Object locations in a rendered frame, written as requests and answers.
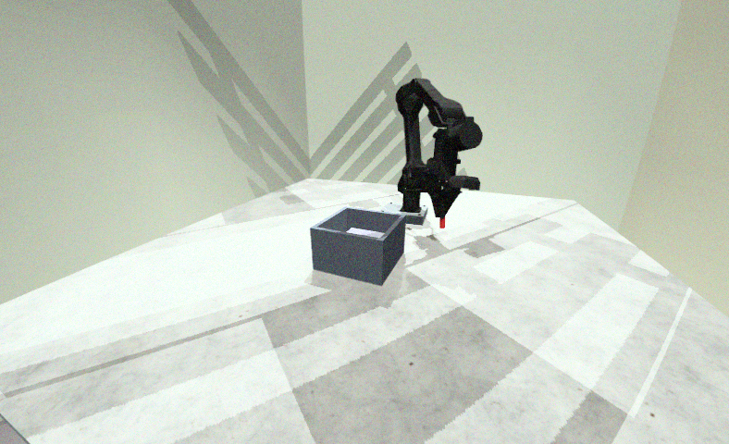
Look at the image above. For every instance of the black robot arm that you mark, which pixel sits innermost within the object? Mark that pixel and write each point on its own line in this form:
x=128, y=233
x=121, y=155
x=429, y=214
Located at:
x=461, y=134

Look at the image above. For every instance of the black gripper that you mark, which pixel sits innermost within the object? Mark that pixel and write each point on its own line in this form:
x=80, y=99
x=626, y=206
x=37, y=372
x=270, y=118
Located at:
x=442, y=199

